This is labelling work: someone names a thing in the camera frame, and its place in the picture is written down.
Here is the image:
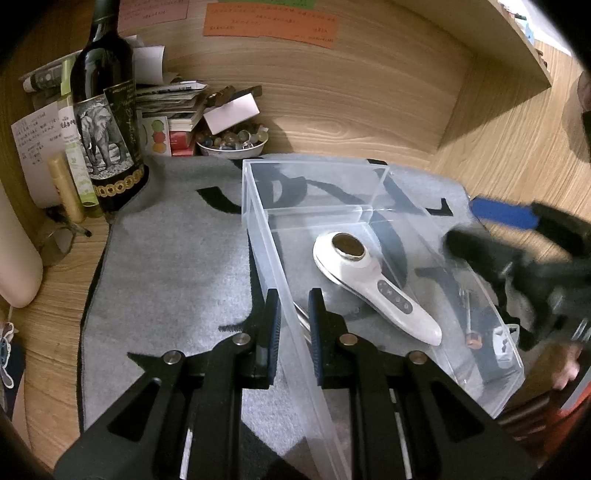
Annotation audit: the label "white handheld massager device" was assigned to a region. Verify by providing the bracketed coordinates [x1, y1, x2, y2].
[312, 232, 443, 346]

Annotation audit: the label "green slim bottle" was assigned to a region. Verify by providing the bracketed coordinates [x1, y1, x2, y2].
[57, 56, 98, 210]

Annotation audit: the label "dark wine bottle elephant label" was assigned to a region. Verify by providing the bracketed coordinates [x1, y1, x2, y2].
[70, 1, 149, 218]

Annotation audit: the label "white small card box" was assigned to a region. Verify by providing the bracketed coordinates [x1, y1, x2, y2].
[204, 93, 259, 135]

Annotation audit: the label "stack of books and papers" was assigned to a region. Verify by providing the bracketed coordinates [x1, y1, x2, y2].
[136, 80, 208, 156]

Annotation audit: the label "small beige tube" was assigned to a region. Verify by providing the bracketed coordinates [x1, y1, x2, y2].
[47, 152, 85, 224]

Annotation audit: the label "white handwritten paper note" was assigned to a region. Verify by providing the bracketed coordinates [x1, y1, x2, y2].
[11, 102, 63, 209]

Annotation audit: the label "pale pink mug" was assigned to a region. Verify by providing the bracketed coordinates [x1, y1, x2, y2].
[0, 186, 43, 308]

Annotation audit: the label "grey mat with black letters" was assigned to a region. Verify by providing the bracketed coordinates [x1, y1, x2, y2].
[78, 154, 528, 480]

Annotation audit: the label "wooden shelf board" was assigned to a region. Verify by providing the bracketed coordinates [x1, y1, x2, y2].
[398, 0, 553, 88]

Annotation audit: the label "white bowl of small stones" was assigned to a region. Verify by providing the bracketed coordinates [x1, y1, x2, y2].
[194, 123, 270, 160]

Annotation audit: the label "pink sticky note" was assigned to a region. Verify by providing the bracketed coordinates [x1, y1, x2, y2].
[118, 0, 189, 31]

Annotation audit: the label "eyeglasses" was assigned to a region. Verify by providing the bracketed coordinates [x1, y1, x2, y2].
[39, 207, 92, 267]

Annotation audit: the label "orange sticky note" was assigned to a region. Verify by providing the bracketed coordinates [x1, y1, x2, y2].
[202, 2, 339, 49]

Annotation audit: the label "person's right hand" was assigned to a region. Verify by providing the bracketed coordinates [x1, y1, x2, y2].
[552, 345, 582, 390]

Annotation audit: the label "clear plastic storage box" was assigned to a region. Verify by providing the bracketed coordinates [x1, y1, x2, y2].
[242, 155, 525, 479]

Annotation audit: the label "green sticky note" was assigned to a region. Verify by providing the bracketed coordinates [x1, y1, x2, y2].
[221, 0, 315, 10]

